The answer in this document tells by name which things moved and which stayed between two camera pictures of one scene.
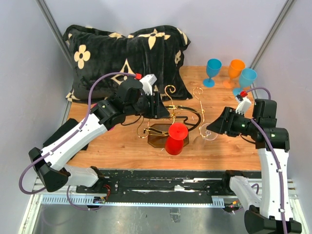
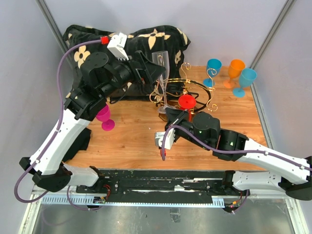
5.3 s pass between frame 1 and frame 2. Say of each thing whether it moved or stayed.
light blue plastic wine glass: stayed
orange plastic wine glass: stayed
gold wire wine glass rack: moved
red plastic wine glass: moved
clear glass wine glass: moved
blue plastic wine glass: stayed
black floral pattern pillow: stayed
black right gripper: moved
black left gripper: moved
